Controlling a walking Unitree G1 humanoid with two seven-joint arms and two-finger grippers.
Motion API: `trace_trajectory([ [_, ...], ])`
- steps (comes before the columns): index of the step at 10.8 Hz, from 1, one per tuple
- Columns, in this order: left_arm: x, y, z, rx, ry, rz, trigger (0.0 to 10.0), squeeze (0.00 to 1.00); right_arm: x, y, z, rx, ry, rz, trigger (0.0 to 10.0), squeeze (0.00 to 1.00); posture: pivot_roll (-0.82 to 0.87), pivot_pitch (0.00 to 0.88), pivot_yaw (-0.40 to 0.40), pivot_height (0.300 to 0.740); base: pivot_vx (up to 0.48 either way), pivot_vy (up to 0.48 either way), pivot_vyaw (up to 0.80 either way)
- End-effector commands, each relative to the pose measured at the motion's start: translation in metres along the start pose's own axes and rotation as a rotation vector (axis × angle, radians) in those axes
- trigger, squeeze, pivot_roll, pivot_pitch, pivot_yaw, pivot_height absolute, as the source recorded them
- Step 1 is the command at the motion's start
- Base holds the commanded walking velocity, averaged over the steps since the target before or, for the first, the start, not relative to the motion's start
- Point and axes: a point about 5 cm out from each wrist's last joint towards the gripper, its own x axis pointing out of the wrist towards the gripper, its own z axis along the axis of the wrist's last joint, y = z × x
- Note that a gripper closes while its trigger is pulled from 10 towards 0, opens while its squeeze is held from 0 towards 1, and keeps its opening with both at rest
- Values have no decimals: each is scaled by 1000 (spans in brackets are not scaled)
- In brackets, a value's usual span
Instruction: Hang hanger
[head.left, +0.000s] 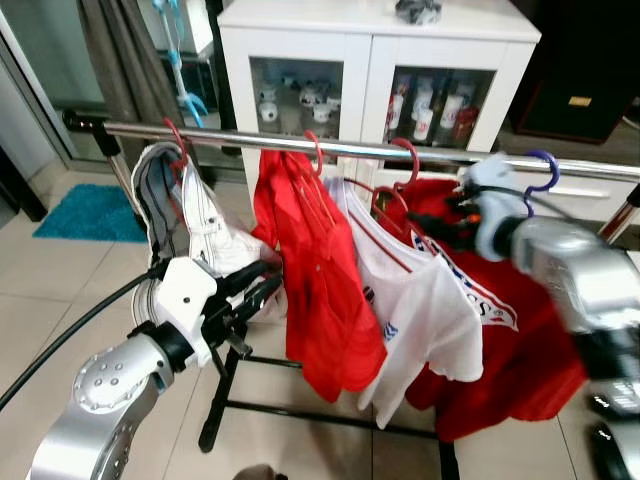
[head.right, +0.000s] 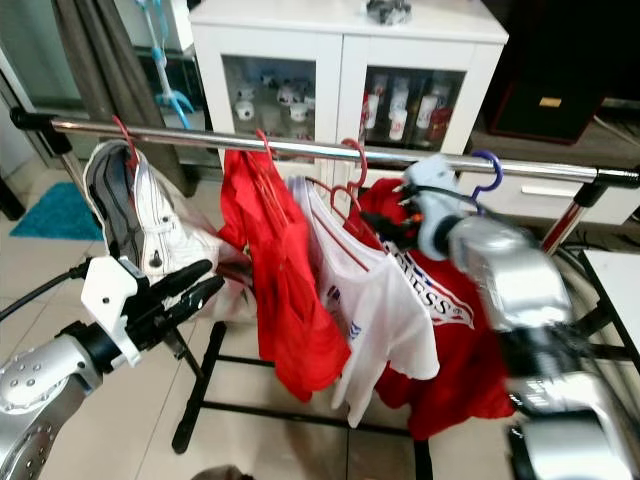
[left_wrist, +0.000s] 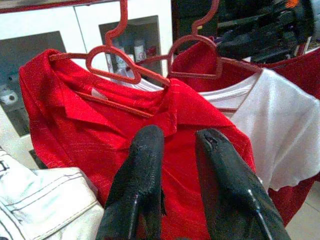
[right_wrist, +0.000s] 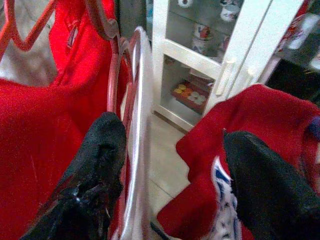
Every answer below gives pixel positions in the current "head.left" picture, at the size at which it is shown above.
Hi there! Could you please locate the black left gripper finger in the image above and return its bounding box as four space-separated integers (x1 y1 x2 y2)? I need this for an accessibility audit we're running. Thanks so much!
216 260 283 299
234 279 285 323

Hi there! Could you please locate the purple hanger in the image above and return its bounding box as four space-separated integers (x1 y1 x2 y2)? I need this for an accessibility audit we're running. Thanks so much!
520 150 563 219

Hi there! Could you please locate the plain red shirt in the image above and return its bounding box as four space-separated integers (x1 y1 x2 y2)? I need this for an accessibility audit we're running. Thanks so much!
250 148 389 403

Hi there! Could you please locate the white grey jacket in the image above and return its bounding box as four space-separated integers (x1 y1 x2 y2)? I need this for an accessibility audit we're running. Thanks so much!
130 142 289 326

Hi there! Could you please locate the white t-shirt red trim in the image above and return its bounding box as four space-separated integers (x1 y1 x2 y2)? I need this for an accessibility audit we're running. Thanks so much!
325 178 486 429

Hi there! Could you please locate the white low drawer cabinet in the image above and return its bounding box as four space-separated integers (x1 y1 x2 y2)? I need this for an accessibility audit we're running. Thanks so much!
500 175 640 229

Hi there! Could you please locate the red t-shirt triangle print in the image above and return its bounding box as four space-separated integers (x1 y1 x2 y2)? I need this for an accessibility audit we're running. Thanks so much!
375 178 591 443

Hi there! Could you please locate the blue floor mat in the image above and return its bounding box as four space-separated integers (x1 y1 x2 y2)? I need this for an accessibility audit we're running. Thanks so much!
33 183 149 244

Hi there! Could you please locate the white glass-door cabinet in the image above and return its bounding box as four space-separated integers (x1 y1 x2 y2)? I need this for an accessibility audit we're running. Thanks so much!
218 0 542 196

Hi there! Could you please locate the black speaker cabinet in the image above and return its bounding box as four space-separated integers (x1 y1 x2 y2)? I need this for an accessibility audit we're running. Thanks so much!
508 0 640 146

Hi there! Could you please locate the dark grey ornament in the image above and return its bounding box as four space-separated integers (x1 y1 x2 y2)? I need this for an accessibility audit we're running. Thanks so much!
395 0 444 27

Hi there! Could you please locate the light blue clothes pole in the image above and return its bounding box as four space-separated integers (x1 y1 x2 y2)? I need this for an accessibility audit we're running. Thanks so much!
150 0 211 129

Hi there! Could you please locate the grey-brown curtain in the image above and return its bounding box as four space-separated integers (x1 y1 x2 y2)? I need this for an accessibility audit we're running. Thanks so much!
78 0 191 171

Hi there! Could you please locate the black metal bar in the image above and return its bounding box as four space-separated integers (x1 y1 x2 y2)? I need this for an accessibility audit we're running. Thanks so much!
0 148 48 223

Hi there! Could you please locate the sliding glass door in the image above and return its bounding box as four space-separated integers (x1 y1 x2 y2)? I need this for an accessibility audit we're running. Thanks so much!
0 0 101 171

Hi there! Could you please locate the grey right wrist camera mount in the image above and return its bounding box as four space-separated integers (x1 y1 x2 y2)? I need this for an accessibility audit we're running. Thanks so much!
458 155 531 263

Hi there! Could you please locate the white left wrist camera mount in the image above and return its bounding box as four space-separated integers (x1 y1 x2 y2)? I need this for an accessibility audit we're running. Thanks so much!
155 257 219 368

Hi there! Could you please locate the red wire hanger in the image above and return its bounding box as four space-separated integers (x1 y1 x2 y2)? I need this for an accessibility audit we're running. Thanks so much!
345 137 423 241
162 117 193 173
303 130 327 179

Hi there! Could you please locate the steel clothes rack black frame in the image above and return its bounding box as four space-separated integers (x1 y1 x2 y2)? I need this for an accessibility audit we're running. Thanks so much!
62 108 640 480

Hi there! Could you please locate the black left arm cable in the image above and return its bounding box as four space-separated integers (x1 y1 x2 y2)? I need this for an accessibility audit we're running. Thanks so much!
0 262 171 413

